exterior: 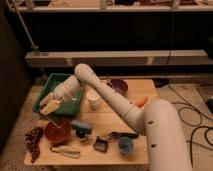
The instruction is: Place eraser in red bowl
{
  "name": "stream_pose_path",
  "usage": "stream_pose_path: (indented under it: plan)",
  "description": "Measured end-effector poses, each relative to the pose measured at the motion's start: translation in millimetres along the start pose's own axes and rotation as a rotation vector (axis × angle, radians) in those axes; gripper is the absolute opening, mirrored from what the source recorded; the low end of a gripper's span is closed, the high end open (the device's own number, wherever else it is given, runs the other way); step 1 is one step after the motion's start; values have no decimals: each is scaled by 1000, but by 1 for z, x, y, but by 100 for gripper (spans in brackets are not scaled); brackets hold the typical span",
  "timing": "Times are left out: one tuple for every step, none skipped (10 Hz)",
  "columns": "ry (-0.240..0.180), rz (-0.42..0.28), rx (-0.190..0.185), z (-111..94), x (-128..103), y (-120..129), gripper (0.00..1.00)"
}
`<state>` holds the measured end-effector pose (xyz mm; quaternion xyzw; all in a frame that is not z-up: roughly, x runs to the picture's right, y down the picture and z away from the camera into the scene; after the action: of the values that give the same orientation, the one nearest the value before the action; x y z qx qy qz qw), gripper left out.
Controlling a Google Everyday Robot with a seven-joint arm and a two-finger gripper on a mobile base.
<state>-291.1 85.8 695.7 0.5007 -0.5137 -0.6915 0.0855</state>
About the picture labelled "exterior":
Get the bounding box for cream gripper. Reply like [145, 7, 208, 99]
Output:
[39, 92, 62, 128]

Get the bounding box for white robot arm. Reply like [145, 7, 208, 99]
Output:
[40, 63, 193, 171]

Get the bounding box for red bowl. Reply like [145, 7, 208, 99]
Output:
[44, 120, 71, 144]

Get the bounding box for purple bowl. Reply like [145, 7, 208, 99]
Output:
[107, 79, 128, 95]

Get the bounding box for green plastic bin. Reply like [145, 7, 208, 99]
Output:
[33, 73, 84, 118]

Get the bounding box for purple grape bunch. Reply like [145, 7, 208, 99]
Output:
[25, 127, 44, 163]

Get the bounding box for clear plastic bottle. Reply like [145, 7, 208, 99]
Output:
[50, 146, 80, 158]

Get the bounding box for white cup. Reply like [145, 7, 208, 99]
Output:
[86, 89, 101, 108]

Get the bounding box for small dark metal tray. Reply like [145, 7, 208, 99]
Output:
[93, 136, 108, 152]

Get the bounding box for dark eggplant toy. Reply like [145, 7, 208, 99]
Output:
[108, 131, 139, 139]

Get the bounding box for metal diagonal pole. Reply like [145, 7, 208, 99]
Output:
[11, 0, 48, 81]

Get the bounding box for blue cup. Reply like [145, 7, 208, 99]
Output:
[118, 136, 134, 155]

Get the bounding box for orange carrot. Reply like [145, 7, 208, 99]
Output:
[135, 97, 148, 107]

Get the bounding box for wooden shelf beam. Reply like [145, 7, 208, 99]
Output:
[25, 50, 213, 68]

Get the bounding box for black floor cable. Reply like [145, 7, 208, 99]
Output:
[168, 84, 213, 168]

